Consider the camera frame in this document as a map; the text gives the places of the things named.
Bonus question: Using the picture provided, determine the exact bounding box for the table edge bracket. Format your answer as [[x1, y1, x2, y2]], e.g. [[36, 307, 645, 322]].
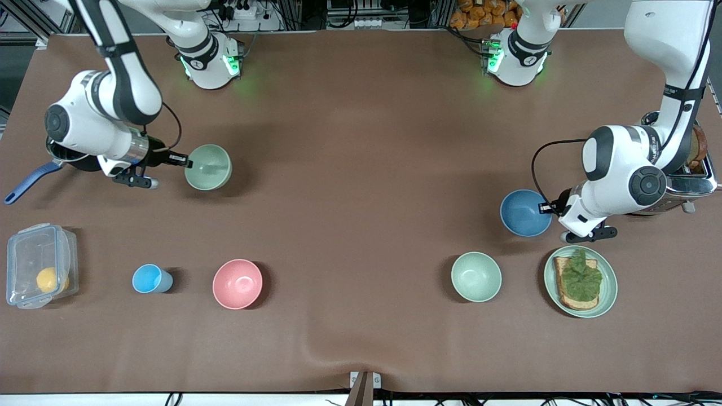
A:
[[345, 370, 382, 406]]

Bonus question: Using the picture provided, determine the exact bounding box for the black saucepan with blue handle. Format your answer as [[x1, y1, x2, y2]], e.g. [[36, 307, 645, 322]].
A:
[[5, 140, 113, 205]]

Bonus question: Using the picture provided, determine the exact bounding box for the glass lid with blue knob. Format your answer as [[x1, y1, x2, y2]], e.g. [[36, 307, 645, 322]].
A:
[[46, 138, 77, 164]]

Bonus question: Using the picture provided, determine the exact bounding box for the bag of orange buns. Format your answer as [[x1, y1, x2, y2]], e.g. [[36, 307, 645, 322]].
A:
[[450, 0, 520, 30]]

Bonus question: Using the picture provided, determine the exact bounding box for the blue bowl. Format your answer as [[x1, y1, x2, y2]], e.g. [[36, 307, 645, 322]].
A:
[[500, 189, 553, 237]]

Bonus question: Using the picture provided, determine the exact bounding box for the toast slice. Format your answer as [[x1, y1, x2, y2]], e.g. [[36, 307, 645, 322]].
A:
[[553, 256, 600, 311]]

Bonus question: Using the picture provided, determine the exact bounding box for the green lettuce leaf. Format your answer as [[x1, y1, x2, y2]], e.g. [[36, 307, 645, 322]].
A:
[[560, 249, 603, 302]]

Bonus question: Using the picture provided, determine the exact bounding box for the pink bowl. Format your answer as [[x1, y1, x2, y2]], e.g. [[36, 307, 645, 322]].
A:
[[212, 259, 264, 310]]

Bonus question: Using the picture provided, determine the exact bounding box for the dark brown bread slice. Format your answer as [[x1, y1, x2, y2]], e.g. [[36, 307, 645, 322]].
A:
[[689, 124, 708, 170]]

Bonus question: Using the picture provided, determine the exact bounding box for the beige and chrome toaster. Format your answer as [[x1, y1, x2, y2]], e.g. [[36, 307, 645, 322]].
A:
[[640, 112, 718, 217]]

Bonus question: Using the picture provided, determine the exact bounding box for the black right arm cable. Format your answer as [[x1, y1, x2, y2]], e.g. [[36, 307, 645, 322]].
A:
[[152, 101, 183, 153]]

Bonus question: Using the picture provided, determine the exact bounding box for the pale green bowl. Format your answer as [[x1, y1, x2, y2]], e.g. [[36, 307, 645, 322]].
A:
[[451, 251, 503, 303], [184, 144, 232, 191]]

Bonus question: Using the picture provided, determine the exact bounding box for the yellow lemon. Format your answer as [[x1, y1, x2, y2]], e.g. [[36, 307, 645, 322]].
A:
[[36, 267, 70, 294]]

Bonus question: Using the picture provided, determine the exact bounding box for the pale green plate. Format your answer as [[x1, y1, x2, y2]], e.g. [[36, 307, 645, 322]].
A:
[[544, 245, 618, 319]]

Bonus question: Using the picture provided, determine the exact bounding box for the light blue plastic cup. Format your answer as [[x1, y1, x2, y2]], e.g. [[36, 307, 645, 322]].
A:
[[132, 264, 174, 294]]

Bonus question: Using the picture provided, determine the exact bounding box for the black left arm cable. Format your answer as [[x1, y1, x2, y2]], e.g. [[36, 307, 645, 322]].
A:
[[531, 138, 588, 212]]

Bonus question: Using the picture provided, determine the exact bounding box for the white power strip with plugs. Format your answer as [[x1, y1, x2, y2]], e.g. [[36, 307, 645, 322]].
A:
[[217, 0, 283, 32]]

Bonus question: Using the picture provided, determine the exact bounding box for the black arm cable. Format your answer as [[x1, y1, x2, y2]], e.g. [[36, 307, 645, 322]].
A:
[[152, 101, 183, 153], [531, 138, 588, 212]]

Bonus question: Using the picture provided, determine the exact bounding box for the clear plastic lidded container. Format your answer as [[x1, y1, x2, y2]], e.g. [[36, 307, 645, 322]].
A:
[[6, 223, 79, 310]]

